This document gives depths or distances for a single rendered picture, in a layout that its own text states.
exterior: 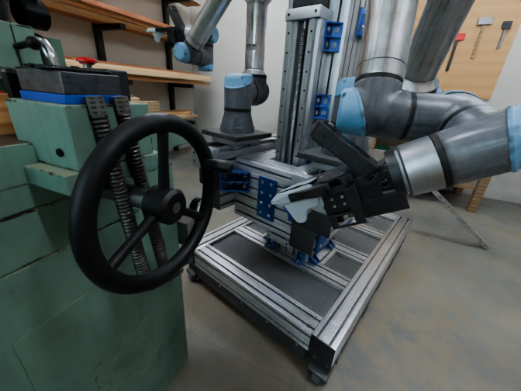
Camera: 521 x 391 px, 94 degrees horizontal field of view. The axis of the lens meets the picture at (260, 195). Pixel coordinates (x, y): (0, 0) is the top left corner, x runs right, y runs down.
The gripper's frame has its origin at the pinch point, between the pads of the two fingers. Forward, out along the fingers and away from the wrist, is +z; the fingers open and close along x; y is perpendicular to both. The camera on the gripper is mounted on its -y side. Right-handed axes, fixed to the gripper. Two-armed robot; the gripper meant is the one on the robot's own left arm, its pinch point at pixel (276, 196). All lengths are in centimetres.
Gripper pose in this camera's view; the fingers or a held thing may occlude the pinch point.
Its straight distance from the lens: 44.9
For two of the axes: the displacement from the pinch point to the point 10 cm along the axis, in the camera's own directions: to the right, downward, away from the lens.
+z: -8.3, 2.8, 4.9
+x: 3.9, -3.5, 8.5
